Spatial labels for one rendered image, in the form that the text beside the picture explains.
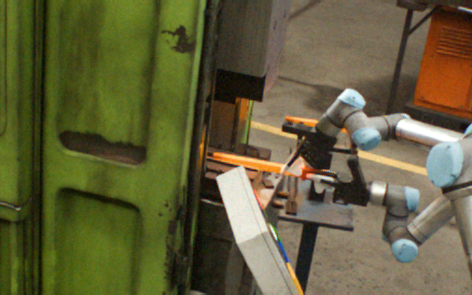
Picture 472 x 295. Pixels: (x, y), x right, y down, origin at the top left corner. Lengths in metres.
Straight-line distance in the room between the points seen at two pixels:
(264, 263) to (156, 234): 0.51
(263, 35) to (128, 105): 0.43
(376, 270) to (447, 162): 2.06
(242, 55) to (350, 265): 1.99
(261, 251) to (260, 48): 0.67
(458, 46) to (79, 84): 4.03
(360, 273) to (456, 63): 2.38
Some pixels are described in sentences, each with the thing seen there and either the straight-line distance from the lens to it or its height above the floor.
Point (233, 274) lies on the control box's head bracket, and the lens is 2.11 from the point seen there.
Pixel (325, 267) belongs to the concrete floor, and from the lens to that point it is 4.03.
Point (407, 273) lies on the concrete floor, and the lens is 4.14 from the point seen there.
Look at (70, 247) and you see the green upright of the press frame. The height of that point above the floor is 0.76.
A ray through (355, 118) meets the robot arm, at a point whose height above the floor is 1.26.
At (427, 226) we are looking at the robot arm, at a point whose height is 1.00.
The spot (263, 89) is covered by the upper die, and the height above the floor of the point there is 1.31.
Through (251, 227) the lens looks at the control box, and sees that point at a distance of 1.90.
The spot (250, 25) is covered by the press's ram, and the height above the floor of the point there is 1.51.
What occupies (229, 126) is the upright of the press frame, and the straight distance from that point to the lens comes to 2.85.
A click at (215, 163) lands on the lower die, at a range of 2.62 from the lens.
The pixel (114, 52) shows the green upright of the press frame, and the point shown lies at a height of 1.43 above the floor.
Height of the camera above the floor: 2.14
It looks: 27 degrees down
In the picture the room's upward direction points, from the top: 7 degrees clockwise
